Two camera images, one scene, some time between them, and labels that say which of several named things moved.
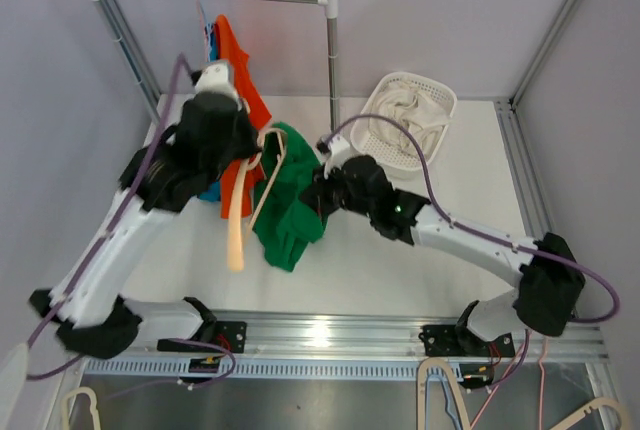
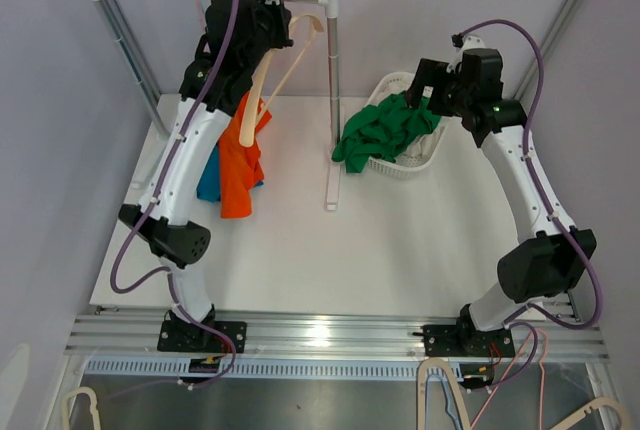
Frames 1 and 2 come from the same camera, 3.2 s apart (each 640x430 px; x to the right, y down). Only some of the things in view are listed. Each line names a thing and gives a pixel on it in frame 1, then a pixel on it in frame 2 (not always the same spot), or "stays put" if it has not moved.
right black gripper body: x=332 y=194 → x=459 y=93
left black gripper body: x=241 y=146 → x=270 y=25
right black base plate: x=445 y=340 stays put
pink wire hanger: x=202 y=20 stays put
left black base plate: x=231 y=334 stays put
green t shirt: x=282 y=223 → x=383 y=130
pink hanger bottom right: x=502 y=377 stays put
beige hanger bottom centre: x=421 y=381 stays put
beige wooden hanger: x=234 y=225 → x=249 y=119
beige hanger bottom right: x=595 y=404 stays put
